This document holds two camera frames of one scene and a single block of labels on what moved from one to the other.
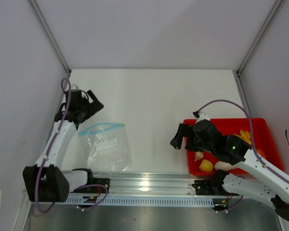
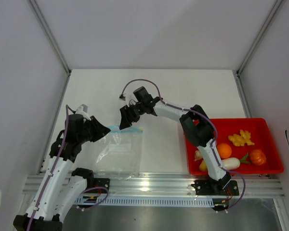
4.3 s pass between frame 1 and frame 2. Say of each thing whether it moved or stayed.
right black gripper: moved
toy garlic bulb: stayed
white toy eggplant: stayed
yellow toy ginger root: stayed
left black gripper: moved
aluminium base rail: stayed
